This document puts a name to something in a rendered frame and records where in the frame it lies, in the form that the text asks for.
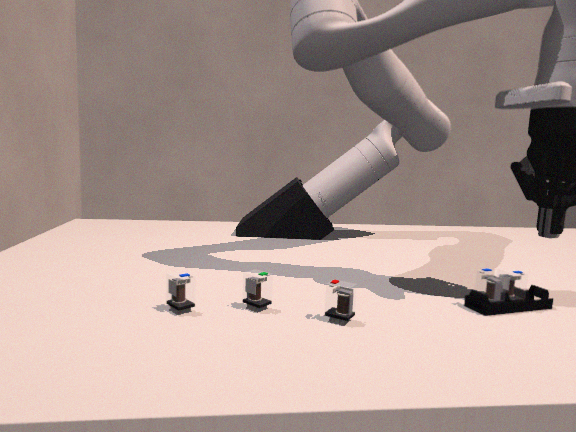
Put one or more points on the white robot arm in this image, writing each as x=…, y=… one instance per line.
x=324, y=37

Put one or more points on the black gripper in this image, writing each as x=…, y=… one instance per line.
x=550, y=156

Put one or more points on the black rack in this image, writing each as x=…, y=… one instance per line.
x=475, y=301

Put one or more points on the clear relay with red button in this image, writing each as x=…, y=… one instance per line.
x=340, y=300

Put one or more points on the clear relay with blue button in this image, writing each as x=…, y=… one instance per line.
x=491, y=283
x=180, y=291
x=516, y=284

